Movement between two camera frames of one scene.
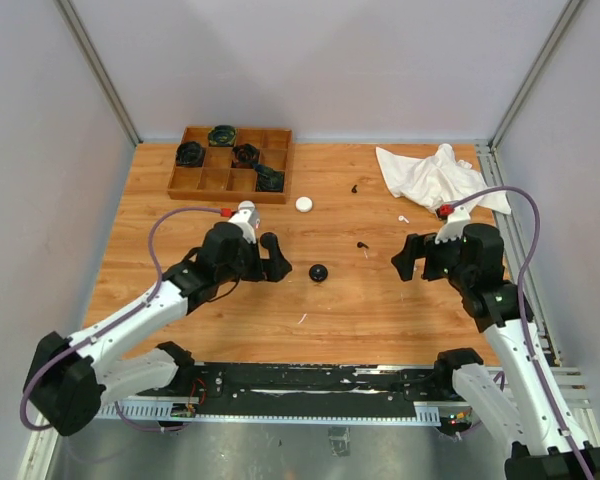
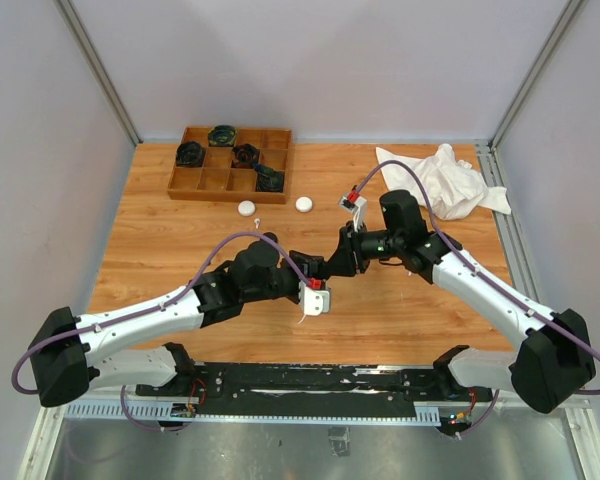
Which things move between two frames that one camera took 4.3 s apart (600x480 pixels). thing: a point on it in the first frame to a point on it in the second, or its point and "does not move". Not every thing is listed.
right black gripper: [418, 246] to [347, 260]
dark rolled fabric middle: [245, 156] does not move
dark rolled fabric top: [222, 136] does not move
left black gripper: [273, 268] to [307, 265]
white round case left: [246, 205] does not move
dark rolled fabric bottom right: [268, 179] does not move
